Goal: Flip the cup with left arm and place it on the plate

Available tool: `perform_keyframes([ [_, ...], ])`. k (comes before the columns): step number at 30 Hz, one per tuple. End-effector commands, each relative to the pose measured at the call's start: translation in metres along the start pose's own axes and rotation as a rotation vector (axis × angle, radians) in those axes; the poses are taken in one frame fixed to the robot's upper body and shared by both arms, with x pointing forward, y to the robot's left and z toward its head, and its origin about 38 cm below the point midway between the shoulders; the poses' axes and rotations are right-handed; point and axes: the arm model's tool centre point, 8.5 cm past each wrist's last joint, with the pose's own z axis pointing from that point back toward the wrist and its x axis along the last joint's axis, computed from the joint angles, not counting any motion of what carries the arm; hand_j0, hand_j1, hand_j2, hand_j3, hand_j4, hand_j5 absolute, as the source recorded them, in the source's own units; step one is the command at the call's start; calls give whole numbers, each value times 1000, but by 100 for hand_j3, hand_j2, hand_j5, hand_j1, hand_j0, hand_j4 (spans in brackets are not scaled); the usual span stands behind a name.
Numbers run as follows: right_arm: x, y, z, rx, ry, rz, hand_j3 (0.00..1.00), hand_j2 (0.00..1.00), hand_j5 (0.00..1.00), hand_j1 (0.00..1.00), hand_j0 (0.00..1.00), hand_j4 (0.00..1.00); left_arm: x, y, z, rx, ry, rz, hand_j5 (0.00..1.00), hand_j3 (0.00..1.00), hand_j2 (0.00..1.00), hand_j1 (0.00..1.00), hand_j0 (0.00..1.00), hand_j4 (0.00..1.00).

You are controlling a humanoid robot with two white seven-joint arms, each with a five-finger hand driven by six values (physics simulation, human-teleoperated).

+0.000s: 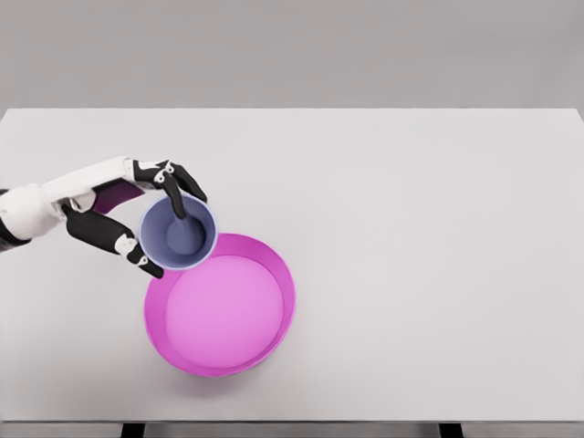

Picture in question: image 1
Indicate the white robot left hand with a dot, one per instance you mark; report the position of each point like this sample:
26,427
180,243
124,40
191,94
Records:
86,175

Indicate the blue-grey cup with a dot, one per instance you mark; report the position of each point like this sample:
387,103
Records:
203,228

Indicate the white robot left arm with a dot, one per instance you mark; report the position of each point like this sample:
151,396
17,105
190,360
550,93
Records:
23,210

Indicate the pink round plate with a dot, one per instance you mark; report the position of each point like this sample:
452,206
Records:
223,310

